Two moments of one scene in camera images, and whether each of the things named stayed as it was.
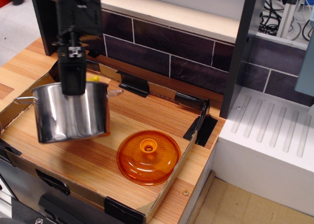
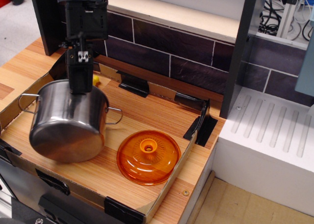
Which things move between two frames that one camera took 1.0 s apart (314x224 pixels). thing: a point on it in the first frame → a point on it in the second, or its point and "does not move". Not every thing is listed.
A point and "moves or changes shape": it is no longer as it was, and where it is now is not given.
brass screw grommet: x=185 y=192 does not move
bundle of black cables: x=270 y=18 does not move
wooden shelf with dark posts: x=197 y=40 does not move
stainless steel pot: x=61 y=117 moves or changes shape
